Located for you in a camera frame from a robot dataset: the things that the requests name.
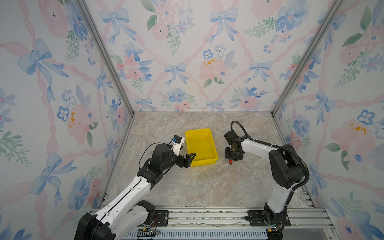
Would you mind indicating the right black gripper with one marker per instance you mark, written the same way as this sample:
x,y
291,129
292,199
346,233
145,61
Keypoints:
x,y
228,157

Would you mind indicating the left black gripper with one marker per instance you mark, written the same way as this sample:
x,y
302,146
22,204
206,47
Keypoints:
x,y
187,161

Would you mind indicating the yellow plastic bin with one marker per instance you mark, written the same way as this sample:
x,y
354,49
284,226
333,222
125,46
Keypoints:
x,y
201,143

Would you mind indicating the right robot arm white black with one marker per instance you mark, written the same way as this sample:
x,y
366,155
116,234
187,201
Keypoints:
x,y
288,172

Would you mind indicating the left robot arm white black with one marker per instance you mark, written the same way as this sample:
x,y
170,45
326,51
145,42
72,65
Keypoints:
x,y
128,210

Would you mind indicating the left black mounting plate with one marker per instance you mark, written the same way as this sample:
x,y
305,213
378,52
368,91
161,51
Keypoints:
x,y
159,218

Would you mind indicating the black mounting plate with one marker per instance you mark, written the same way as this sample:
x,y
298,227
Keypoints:
x,y
159,218
259,218

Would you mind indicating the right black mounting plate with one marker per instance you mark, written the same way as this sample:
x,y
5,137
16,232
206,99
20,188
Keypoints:
x,y
259,218

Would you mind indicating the left wrist camera white blue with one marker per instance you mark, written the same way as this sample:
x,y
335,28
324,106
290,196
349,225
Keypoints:
x,y
176,144

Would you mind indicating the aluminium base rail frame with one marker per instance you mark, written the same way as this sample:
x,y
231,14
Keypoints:
x,y
204,223

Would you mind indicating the right aluminium corner post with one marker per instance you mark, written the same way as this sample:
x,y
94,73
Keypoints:
x,y
320,33

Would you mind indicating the aluminium corner post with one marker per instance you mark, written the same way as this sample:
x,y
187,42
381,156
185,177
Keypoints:
x,y
320,33
90,24

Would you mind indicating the left aluminium corner post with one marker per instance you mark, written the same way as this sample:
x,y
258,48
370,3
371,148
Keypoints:
x,y
90,24

